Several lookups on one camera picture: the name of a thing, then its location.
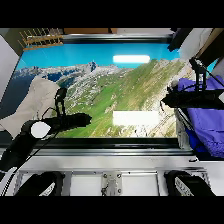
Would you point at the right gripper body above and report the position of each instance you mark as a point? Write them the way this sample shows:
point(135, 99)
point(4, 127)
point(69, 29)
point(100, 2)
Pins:
point(173, 99)

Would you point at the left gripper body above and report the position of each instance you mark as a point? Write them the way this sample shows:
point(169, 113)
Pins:
point(80, 119)

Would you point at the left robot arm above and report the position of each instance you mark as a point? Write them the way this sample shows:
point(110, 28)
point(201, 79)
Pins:
point(20, 146)

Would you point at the purple garment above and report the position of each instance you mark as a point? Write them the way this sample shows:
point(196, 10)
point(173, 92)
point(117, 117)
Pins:
point(208, 123)

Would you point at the black garment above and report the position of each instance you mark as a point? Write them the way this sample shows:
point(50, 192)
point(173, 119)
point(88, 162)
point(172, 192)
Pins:
point(178, 38)

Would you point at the white garment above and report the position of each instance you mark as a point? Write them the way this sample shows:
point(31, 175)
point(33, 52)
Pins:
point(195, 41)

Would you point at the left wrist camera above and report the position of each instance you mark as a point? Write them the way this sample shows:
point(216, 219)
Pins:
point(60, 95)

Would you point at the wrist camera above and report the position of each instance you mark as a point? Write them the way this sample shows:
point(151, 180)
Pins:
point(60, 95)
point(199, 71)

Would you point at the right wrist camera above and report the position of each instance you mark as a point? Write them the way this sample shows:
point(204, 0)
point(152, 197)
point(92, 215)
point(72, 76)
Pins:
point(199, 71)

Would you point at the silver frame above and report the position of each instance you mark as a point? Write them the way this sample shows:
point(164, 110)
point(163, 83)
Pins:
point(110, 160)

